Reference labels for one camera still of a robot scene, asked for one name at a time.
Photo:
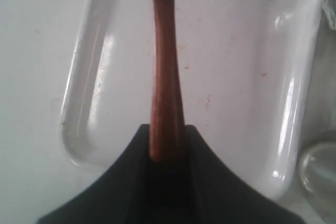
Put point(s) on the brown wooden spoon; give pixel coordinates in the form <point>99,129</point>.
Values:
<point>168,144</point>

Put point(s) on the small steel cup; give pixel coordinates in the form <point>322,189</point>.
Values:
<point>316,172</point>

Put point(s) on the white rectangular plastic tray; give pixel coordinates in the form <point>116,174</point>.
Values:
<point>244,68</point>

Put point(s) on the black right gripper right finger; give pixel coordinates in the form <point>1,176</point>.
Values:
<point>221,196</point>

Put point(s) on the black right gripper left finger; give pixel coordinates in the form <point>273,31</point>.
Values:
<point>117,196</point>

